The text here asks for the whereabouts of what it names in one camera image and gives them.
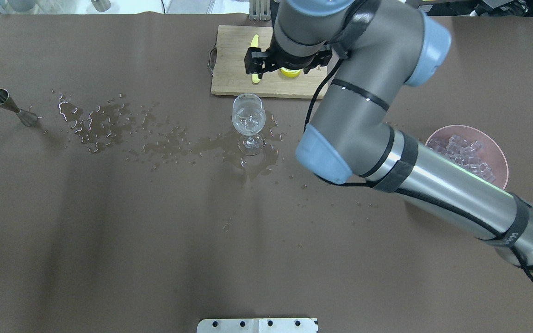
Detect steel jigger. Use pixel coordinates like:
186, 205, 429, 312
0, 88, 38, 127

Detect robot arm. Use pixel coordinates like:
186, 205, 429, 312
273, 0, 533, 282

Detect wine glass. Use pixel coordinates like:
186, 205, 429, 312
231, 93, 266, 156

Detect pink bowl of ice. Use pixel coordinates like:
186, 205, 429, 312
425, 125, 509, 189

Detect yellow lemon slice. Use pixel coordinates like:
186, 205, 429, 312
279, 68, 303, 78

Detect wooden cutting board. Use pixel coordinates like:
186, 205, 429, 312
208, 25, 336, 100

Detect yellow plastic knife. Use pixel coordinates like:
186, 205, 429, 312
250, 34, 260, 85

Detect small steel cup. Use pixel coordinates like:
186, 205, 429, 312
91, 0, 112, 12

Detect aluminium frame post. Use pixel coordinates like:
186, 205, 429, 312
248, 0, 271, 21

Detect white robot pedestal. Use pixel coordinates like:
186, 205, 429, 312
196, 317, 320, 333

